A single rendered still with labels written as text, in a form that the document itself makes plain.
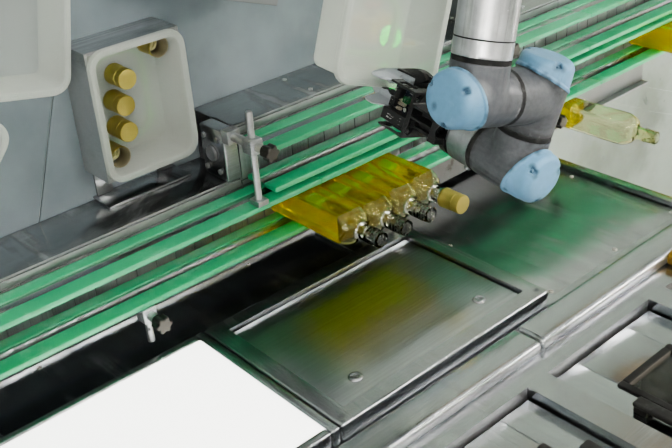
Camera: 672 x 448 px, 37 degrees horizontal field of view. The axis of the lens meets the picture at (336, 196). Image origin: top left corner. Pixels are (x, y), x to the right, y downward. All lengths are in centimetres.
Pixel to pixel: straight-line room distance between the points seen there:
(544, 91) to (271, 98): 64
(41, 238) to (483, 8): 81
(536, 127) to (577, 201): 77
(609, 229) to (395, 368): 61
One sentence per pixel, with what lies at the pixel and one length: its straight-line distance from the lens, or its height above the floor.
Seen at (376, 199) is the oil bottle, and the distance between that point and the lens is 169.
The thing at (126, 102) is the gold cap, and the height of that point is 81.
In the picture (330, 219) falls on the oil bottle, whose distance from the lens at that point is 166.
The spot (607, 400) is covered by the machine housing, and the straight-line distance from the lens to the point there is 157.
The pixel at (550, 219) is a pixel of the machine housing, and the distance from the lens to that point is 201.
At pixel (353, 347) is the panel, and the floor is 119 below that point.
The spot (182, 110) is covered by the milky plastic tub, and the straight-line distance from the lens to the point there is 169.
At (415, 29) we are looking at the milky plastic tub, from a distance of 165.
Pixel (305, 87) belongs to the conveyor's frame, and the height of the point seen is 84.
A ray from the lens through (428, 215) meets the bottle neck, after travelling 171.
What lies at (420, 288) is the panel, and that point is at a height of 115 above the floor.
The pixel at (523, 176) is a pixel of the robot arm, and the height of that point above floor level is 145.
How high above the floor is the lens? 217
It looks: 43 degrees down
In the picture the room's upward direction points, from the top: 115 degrees clockwise
